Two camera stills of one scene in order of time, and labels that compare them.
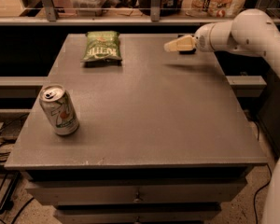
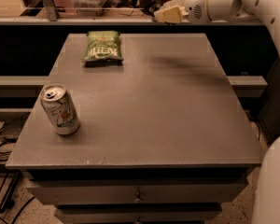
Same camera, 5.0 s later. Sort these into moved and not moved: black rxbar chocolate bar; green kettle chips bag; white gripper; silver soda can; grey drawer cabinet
Moved: white gripper; black rxbar chocolate bar
Not moved: silver soda can; grey drawer cabinet; green kettle chips bag
